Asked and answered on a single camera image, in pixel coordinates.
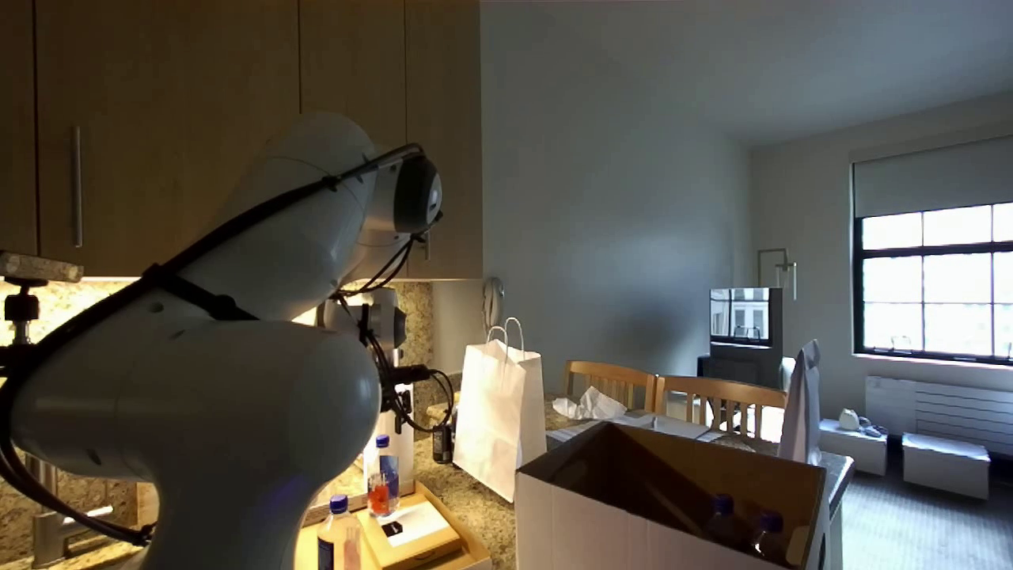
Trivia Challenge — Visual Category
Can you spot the wooden upper cabinet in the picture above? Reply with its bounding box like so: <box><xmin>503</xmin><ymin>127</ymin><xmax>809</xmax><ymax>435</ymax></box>
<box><xmin>0</xmin><ymin>0</ymin><xmax>481</xmax><ymax>279</ymax></box>

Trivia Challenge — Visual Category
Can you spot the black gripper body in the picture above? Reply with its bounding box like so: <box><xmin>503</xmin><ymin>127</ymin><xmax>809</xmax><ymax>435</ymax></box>
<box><xmin>356</xmin><ymin>292</ymin><xmax>434</xmax><ymax>425</ymax></box>

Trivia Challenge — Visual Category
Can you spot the wooden chair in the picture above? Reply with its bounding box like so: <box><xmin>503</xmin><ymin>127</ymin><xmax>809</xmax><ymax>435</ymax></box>
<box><xmin>566</xmin><ymin>360</ymin><xmax>787</xmax><ymax>439</ymax></box>

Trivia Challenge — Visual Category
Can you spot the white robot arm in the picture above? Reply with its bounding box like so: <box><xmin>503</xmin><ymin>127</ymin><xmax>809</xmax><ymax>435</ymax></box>
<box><xmin>3</xmin><ymin>114</ymin><xmax>439</xmax><ymax>570</ymax></box>

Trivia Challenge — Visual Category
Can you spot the bright window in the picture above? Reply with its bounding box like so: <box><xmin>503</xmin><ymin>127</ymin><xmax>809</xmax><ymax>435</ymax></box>
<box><xmin>855</xmin><ymin>202</ymin><xmax>1013</xmax><ymax>363</ymax></box>

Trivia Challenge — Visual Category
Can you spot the white radiator bench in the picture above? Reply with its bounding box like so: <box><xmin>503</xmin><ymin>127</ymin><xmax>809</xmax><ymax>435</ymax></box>
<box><xmin>820</xmin><ymin>376</ymin><xmax>1013</xmax><ymax>500</ymax></box>

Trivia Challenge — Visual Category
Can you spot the white paper bag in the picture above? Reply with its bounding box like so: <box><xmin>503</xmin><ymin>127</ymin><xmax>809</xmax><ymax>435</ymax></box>
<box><xmin>453</xmin><ymin>318</ymin><xmax>547</xmax><ymax>500</ymax></box>

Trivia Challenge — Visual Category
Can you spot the television monitor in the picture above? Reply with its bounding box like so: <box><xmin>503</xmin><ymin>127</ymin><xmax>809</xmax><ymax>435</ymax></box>
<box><xmin>710</xmin><ymin>289</ymin><xmax>781</xmax><ymax>347</ymax></box>

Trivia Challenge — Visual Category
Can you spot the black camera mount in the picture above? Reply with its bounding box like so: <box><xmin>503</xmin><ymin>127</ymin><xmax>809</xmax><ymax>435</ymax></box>
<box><xmin>0</xmin><ymin>250</ymin><xmax>83</xmax><ymax>374</ymax></box>

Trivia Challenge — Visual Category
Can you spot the white paper towel roll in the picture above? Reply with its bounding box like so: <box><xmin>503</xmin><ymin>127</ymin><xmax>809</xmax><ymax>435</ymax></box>
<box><xmin>389</xmin><ymin>383</ymin><xmax>413</xmax><ymax>498</ymax></box>

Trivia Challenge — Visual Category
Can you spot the shallow cardboard tray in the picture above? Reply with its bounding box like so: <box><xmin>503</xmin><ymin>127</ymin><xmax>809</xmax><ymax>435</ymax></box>
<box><xmin>293</xmin><ymin>490</ymin><xmax>491</xmax><ymax>570</ymax></box>

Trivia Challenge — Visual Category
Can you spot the clear bottle blue cap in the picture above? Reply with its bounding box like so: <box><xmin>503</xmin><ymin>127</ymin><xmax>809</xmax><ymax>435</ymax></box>
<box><xmin>366</xmin><ymin>435</ymin><xmax>399</xmax><ymax>515</ymax></box>
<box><xmin>316</xmin><ymin>493</ymin><xmax>360</xmax><ymax>570</ymax></box>
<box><xmin>704</xmin><ymin>493</ymin><xmax>738</xmax><ymax>544</ymax></box>
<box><xmin>749</xmin><ymin>511</ymin><xmax>784</xmax><ymax>563</ymax></box>

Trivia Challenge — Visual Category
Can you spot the white cardboard storage box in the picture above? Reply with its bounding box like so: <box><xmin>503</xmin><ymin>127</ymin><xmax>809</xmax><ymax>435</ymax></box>
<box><xmin>511</xmin><ymin>425</ymin><xmax>842</xmax><ymax>570</ymax></box>

